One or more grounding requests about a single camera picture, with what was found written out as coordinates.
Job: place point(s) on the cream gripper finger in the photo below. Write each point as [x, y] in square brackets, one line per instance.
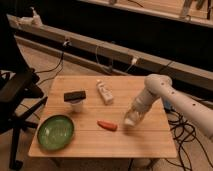
[127, 118]
[141, 116]

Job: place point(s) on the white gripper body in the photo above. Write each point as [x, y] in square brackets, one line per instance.
[143, 101]

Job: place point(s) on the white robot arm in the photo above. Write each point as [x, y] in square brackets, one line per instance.
[160, 86]

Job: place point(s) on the black sponge block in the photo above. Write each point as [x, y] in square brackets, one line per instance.
[75, 95]

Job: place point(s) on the green ceramic bowl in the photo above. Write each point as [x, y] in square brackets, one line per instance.
[55, 132]

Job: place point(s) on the orange carrot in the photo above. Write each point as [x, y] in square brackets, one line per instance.
[107, 125]

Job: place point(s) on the white tube bottle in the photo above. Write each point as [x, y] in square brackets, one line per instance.
[105, 94]

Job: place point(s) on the wooden table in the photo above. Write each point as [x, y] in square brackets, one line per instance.
[151, 139]

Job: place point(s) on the small white cup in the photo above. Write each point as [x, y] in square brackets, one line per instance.
[77, 106]

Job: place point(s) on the black office chair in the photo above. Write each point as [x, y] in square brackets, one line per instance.
[17, 82]

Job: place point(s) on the white spray bottle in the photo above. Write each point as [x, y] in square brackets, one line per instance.
[36, 18]

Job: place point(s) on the white plug with cable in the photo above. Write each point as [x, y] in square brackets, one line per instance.
[133, 62]

